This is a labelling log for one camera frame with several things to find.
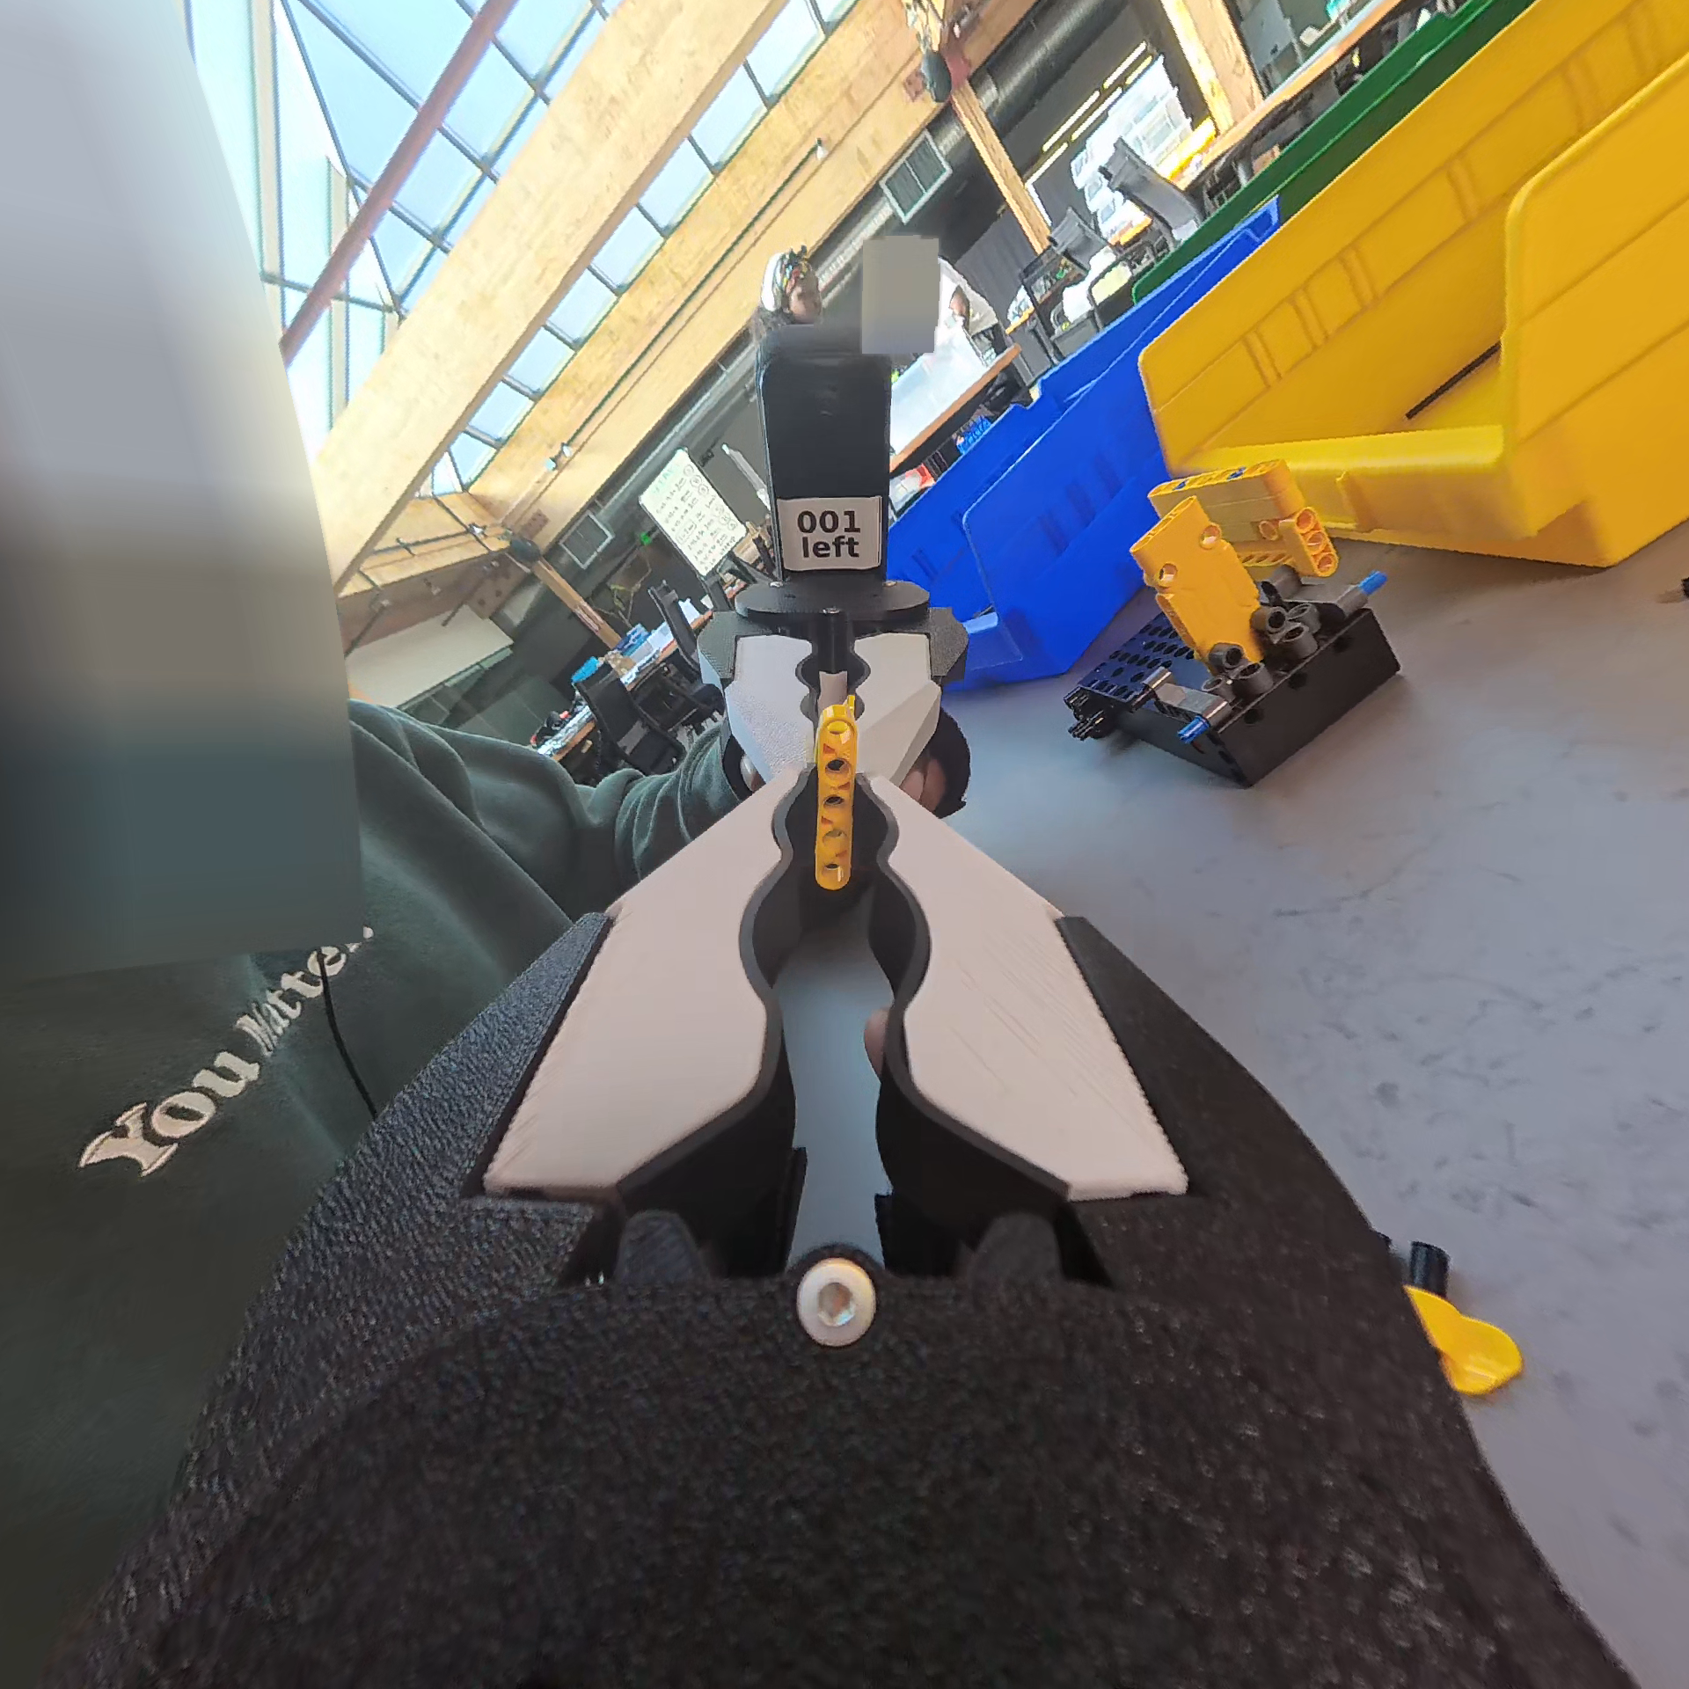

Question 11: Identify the black office chair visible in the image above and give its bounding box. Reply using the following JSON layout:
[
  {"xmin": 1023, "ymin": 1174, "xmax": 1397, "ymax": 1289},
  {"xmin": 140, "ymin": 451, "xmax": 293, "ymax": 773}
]
[{"xmin": 576, "ymin": 658, "xmax": 690, "ymax": 781}]

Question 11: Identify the yellow lego beam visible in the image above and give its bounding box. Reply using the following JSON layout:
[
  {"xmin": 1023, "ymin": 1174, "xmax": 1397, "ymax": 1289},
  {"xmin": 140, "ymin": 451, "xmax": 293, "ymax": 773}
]
[{"xmin": 814, "ymin": 703, "xmax": 862, "ymax": 895}]

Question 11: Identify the yellow curved lego panel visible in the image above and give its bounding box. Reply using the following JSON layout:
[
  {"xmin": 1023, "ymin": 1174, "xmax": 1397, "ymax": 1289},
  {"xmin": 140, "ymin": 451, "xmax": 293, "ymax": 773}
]
[{"xmin": 1401, "ymin": 1283, "xmax": 1525, "ymax": 1397}]

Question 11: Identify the white flipchart board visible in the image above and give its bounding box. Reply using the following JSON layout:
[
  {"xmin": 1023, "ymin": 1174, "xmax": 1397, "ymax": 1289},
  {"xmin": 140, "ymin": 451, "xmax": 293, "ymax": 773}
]
[{"xmin": 640, "ymin": 448, "xmax": 743, "ymax": 576}]

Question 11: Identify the wooden top table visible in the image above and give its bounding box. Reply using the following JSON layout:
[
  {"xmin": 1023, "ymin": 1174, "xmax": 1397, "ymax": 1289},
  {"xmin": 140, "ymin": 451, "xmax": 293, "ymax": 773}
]
[{"xmin": 890, "ymin": 346, "xmax": 1025, "ymax": 467}]

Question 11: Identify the green plastic bin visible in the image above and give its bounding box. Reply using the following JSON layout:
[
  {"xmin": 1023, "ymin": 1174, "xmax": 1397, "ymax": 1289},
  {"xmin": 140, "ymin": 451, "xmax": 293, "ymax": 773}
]
[{"xmin": 1132, "ymin": 0, "xmax": 1538, "ymax": 305}]

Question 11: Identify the black and yellow lego assembly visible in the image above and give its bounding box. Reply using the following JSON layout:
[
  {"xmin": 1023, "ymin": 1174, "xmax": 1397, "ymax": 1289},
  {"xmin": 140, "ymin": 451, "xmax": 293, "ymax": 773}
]
[{"xmin": 1061, "ymin": 459, "xmax": 1403, "ymax": 789}]

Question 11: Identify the black lego axle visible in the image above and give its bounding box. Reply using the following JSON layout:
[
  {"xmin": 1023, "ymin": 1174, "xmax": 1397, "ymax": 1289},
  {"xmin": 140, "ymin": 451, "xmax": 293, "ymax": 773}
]
[{"xmin": 1406, "ymin": 346, "xmax": 1506, "ymax": 425}]

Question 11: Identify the wooden pillar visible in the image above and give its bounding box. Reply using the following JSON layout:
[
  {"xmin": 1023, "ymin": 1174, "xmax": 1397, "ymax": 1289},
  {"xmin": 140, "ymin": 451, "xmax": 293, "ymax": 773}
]
[
  {"xmin": 1160, "ymin": 0, "xmax": 1271, "ymax": 131},
  {"xmin": 947, "ymin": 79, "xmax": 1056, "ymax": 256}
]

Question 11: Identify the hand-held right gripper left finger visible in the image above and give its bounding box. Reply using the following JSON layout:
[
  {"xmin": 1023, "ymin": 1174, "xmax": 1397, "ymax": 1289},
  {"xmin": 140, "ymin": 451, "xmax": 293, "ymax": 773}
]
[{"xmin": 485, "ymin": 767, "xmax": 827, "ymax": 1202}]

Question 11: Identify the person's left forearm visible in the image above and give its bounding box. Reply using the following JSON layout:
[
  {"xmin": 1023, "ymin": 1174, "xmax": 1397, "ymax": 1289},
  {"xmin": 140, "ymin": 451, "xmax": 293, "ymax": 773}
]
[{"xmin": 437, "ymin": 723, "xmax": 760, "ymax": 920}]

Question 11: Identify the yellow plastic bin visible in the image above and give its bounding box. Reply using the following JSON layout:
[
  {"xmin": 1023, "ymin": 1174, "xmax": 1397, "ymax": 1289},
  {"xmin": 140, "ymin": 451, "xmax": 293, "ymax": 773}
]
[{"xmin": 1138, "ymin": 0, "xmax": 1689, "ymax": 568}]

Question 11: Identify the blue plastic bin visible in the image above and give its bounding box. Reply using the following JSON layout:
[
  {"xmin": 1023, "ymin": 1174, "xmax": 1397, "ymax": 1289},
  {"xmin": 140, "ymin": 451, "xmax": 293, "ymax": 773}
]
[{"xmin": 887, "ymin": 196, "xmax": 1289, "ymax": 694}]

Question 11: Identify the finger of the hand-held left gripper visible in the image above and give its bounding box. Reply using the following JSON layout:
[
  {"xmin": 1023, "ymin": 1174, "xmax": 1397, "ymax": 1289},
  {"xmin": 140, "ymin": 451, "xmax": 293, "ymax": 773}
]
[
  {"xmin": 854, "ymin": 637, "xmax": 947, "ymax": 791},
  {"xmin": 723, "ymin": 637, "xmax": 816, "ymax": 795}
]

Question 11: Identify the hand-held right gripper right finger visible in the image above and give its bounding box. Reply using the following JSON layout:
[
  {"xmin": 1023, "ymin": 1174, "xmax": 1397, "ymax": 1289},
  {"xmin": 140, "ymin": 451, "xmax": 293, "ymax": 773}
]
[{"xmin": 854, "ymin": 775, "xmax": 1191, "ymax": 1202}]

